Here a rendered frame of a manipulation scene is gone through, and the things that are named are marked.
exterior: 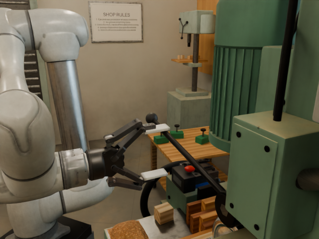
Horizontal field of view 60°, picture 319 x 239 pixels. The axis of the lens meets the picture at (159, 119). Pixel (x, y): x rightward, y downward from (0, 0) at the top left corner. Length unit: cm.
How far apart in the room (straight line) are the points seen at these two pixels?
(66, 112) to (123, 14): 262
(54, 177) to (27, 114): 20
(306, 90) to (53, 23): 82
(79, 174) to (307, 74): 49
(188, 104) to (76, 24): 204
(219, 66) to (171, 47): 319
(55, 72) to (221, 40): 65
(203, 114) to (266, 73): 254
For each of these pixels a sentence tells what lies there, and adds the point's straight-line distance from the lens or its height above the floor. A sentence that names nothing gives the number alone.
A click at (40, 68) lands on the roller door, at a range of 346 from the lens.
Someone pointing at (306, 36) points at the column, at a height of 140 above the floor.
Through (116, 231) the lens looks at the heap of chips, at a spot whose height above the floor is 93.
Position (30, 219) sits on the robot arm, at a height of 77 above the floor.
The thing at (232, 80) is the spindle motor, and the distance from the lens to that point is 56.
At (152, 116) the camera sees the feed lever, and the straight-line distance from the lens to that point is 77.
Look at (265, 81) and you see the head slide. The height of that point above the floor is 133.
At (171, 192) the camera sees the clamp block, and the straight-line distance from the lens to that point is 90.
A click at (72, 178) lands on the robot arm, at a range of 66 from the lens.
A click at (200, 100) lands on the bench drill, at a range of 296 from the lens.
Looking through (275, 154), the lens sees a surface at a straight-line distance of 34.
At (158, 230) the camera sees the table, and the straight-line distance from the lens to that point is 79.
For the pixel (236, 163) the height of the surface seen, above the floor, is 124.
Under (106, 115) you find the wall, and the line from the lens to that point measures 369.
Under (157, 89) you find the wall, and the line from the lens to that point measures 378.
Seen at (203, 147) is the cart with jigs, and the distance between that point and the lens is 220.
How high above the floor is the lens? 141
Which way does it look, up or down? 18 degrees down
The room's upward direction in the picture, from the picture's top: straight up
